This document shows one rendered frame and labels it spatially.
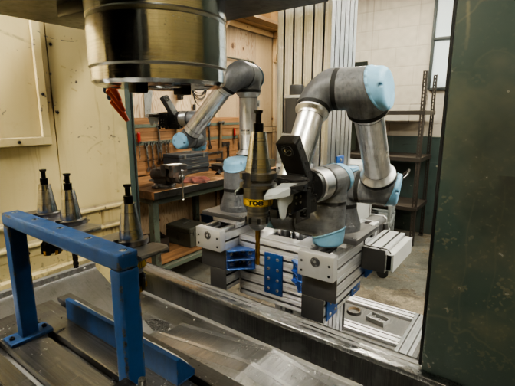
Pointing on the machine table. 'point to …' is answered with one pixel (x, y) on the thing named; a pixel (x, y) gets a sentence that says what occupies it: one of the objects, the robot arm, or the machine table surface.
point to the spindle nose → (156, 44)
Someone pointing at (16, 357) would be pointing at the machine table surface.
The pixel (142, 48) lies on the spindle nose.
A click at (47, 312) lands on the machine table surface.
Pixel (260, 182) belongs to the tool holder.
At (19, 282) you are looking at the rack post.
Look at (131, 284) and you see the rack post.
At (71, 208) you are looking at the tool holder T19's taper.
